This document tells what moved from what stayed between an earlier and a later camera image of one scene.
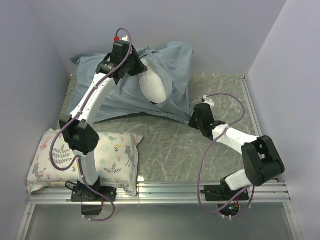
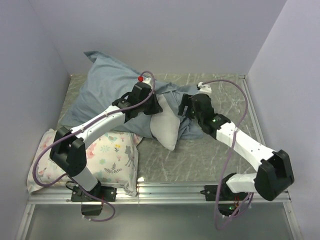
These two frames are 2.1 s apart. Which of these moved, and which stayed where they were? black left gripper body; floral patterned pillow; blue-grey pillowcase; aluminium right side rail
Moved: black left gripper body; blue-grey pillowcase
Stayed: aluminium right side rail; floral patterned pillow
